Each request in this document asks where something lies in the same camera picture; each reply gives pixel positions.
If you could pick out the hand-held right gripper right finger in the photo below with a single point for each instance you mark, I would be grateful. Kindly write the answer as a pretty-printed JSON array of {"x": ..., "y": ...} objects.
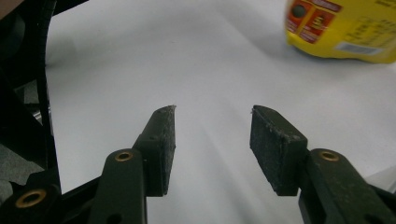
[{"x": 280, "y": 152}]

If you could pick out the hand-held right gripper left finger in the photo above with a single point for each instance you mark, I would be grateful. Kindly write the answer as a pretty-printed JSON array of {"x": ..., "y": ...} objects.
[{"x": 155, "y": 149}]

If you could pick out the green yellow spout pouch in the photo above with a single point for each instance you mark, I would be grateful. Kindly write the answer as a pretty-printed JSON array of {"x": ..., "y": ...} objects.
[{"x": 342, "y": 34}]

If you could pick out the black metal stand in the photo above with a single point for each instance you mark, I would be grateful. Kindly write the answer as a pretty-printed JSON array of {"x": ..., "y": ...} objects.
[{"x": 18, "y": 140}]

